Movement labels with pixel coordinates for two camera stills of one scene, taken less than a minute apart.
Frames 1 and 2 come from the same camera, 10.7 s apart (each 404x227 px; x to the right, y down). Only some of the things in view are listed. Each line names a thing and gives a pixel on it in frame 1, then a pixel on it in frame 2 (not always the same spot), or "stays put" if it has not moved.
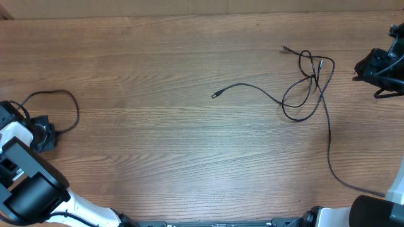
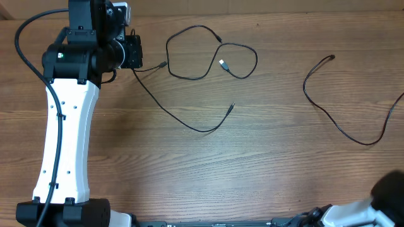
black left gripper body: [45, 135] -> [132, 58]
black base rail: [280, 222] stays put
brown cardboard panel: [29, 9] stays put
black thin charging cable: [293, 105] -> [220, 62]
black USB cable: [320, 98] -> [166, 110]
